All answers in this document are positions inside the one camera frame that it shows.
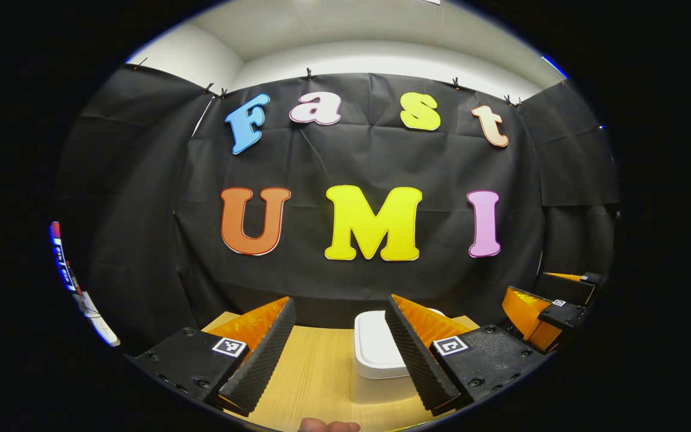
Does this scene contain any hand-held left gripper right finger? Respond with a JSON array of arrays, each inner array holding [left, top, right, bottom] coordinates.
[[384, 294, 549, 416]]

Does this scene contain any black backdrop cloth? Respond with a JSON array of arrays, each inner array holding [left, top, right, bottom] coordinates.
[[58, 63, 622, 355]]

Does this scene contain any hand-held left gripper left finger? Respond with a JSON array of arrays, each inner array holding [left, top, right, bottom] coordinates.
[[124, 296, 296, 416]]

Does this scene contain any white side table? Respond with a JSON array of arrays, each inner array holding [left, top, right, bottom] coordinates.
[[76, 291, 121, 347]]

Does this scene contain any white desktop garbage bin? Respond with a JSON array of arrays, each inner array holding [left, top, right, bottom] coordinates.
[[348, 309, 447, 404]]

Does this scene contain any computer monitor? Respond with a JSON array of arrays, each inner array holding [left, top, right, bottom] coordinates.
[[49, 221, 79, 295]]

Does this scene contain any wooden desktop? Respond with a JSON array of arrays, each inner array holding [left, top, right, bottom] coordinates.
[[202, 311, 481, 432]]

